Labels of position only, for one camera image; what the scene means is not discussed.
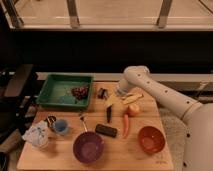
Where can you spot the red bowl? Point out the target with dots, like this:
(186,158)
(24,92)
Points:
(151,140)

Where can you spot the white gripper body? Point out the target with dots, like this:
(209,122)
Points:
(122,88)

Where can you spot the black handled dish brush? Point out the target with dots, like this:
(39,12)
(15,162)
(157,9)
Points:
(103,94)

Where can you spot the black rectangular block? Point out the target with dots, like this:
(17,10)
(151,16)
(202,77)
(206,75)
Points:
(106,130)

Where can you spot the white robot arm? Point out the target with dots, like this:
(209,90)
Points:
(198,151)

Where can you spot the red yellow apple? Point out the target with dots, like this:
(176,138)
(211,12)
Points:
(133,110)

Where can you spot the purple bowl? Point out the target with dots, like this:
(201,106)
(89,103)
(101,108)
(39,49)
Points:
(88,147)

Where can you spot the wooden board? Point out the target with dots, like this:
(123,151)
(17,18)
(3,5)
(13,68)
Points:
(120,154)

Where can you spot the orange carrot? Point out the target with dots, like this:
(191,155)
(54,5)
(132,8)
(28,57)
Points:
(126,125)

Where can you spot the green plastic tray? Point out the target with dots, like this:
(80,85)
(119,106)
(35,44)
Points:
(56,92)

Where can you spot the dark grape bunch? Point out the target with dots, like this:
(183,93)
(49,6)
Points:
(80,92)

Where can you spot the yellow banana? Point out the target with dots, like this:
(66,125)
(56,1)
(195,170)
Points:
(131,98)

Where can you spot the black office chair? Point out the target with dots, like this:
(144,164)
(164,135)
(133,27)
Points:
(16,95)

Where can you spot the small blue cup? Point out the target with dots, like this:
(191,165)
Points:
(61,127)

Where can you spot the crumpled white cloth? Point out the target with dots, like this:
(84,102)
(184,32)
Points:
(37,134)

